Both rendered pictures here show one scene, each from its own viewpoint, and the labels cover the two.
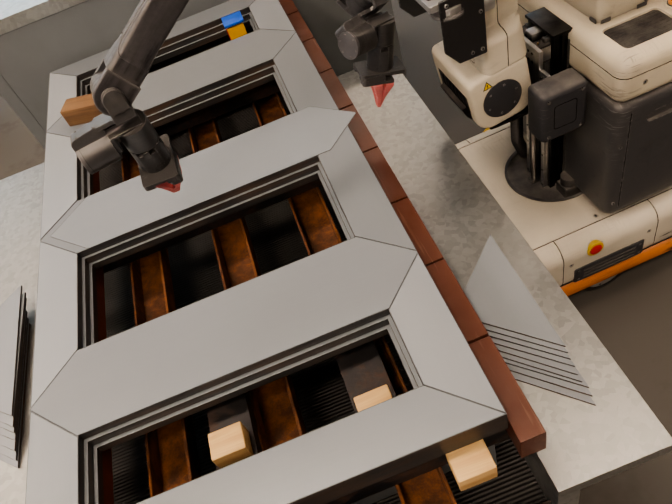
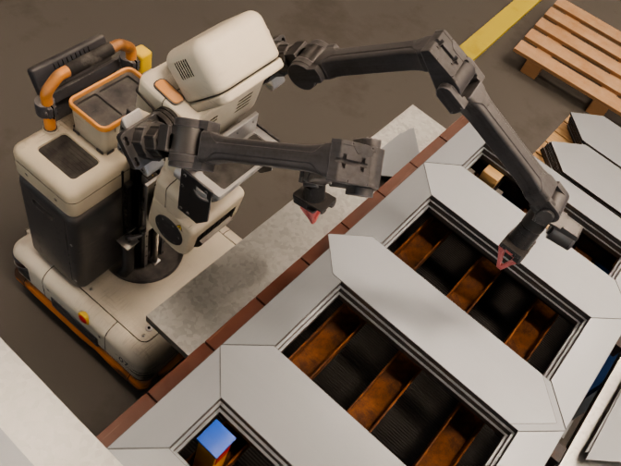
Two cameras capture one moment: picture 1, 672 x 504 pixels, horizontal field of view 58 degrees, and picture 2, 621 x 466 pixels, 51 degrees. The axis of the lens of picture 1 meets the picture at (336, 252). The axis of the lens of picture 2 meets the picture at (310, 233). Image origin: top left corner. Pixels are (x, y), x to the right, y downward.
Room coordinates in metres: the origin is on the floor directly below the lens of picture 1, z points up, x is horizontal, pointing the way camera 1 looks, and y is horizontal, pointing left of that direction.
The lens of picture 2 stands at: (2.15, 0.25, 2.27)
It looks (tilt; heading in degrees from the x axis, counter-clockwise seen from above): 53 degrees down; 204
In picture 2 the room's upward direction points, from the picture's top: 21 degrees clockwise
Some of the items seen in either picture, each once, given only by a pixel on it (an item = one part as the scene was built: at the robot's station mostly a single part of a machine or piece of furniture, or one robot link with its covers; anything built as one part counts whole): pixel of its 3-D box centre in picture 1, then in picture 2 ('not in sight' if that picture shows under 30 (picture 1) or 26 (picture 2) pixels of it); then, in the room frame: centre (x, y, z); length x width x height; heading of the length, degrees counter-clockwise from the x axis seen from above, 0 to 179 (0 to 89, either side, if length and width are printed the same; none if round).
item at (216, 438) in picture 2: (233, 21); (215, 439); (1.74, 0.03, 0.88); 0.06 x 0.06 x 0.02; 1
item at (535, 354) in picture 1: (508, 323); (396, 159); (0.58, -0.25, 0.70); 0.39 x 0.12 x 0.04; 1
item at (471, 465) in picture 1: (471, 464); not in sight; (0.33, -0.07, 0.79); 0.06 x 0.05 x 0.04; 91
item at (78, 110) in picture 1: (87, 108); not in sight; (1.55, 0.48, 0.89); 0.12 x 0.06 x 0.05; 74
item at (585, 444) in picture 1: (447, 209); (324, 214); (0.94, -0.27, 0.67); 1.30 x 0.20 x 0.03; 1
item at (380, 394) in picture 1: (377, 408); (491, 176); (0.47, 0.03, 0.79); 0.06 x 0.05 x 0.04; 91
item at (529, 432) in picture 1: (359, 137); (323, 250); (1.13, -0.15, 0.80); 1.62 x 0.04 x 0.06; 1
